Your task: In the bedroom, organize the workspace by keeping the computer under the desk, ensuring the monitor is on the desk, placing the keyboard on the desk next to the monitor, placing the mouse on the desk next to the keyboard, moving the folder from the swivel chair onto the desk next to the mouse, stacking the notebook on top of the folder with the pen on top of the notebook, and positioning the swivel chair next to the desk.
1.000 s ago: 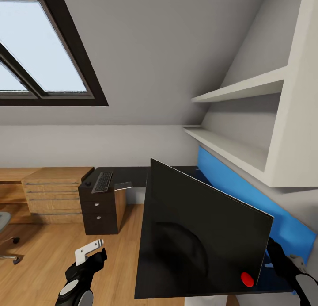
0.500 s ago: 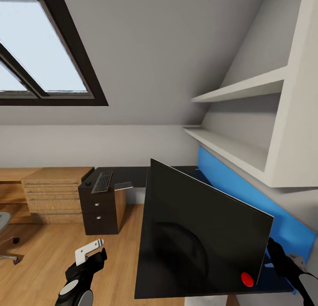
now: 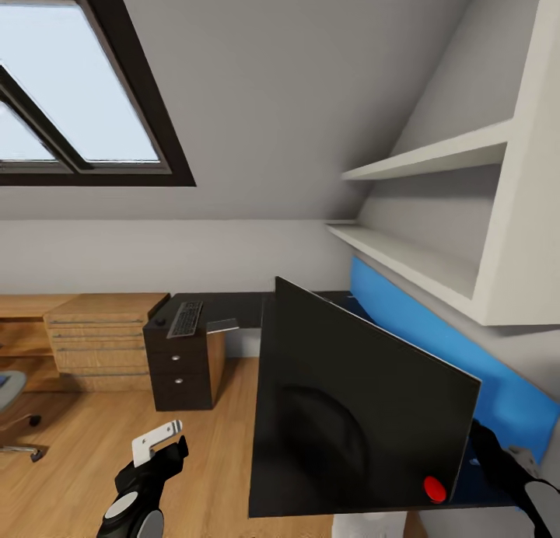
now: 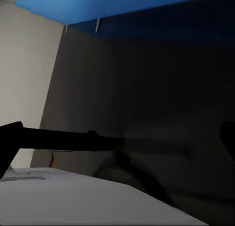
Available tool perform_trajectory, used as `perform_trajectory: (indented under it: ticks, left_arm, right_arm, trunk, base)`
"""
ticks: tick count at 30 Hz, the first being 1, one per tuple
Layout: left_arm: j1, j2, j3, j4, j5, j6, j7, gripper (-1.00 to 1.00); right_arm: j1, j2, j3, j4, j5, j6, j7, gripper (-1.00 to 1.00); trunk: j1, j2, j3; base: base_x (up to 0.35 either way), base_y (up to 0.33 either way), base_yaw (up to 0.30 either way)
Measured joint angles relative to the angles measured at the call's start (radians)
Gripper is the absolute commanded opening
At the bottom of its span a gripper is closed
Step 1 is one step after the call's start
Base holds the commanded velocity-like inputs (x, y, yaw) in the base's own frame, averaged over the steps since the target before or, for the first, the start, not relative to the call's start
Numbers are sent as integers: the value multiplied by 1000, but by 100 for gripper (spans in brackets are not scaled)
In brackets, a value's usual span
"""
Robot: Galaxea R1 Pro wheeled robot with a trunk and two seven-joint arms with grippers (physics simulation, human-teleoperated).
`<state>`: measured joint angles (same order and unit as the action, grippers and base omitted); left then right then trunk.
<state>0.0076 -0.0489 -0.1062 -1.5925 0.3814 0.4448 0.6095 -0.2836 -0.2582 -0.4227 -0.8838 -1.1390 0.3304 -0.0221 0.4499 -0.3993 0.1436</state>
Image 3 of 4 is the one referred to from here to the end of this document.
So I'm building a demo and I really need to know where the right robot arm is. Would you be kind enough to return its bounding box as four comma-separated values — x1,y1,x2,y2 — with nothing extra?
468,419,560,538

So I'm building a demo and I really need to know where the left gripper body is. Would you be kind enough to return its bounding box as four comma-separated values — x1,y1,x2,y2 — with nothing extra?
116,442,183,491

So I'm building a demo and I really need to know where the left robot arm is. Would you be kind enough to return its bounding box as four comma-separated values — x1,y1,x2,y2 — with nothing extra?
96,420,189,538

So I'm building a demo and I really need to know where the notebook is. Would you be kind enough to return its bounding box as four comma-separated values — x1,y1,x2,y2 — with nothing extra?
206,319,240,334

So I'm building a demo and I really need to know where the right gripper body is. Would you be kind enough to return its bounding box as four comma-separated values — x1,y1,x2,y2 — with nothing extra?
468,427,519,489

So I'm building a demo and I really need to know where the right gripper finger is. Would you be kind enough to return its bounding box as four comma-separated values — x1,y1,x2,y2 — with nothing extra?
471,419,485,432

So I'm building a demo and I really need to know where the swivel chair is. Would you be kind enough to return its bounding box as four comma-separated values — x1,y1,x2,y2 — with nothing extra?
0,371,42,461

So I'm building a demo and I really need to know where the monitor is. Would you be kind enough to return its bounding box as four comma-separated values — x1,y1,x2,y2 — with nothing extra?
275,276,483,503

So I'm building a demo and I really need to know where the keyboard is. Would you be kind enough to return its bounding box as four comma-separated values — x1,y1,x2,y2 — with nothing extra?
167,302,203,338

